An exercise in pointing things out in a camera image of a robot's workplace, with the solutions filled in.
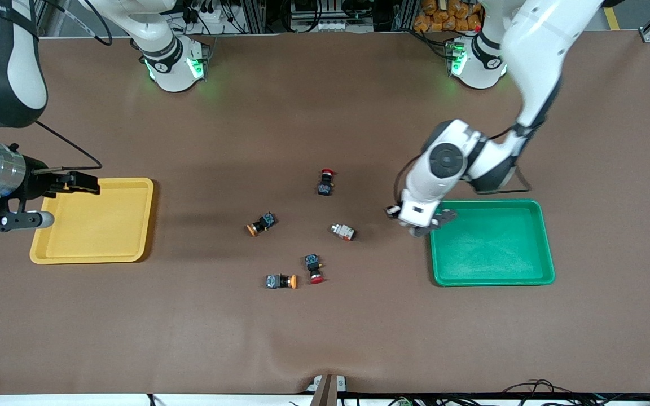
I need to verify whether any yellow cap pushbutton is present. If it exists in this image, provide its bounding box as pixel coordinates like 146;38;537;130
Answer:
265;273;298;290
246;212;278;237

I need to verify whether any yellow plastic tray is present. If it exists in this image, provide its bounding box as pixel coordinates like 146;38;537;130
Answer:
29;178;155;264

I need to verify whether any green plastic tray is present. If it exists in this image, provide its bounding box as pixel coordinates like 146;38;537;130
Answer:
429;199;556;287

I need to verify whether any red mushroom pushbutton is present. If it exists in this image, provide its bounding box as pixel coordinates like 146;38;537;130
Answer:
317;168;337;197
304;253;326;285

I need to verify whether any brown table mat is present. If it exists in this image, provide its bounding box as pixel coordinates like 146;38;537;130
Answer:
0;31;650;395

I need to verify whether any pile of orange objects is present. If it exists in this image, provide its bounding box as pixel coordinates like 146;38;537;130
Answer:
414;0;482;33

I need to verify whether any power strip with black plugs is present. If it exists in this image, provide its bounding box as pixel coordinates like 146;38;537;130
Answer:
187;0;232;24

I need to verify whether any white power strip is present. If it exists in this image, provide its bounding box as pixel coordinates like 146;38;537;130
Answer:
294;19;375;33

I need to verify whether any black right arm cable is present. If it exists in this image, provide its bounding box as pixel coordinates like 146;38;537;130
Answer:
32;118;104;171

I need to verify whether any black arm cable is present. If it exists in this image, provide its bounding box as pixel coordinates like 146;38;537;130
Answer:
32;118;104;171
394;125;533;208

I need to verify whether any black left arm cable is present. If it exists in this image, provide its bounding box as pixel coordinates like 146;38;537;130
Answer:
394;125;533;208

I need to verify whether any black cable tangle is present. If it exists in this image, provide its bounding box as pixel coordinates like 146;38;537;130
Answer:
503;379;582;406

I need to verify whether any grey bracket with brown post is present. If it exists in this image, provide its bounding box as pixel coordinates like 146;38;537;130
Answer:
307;373;349;406

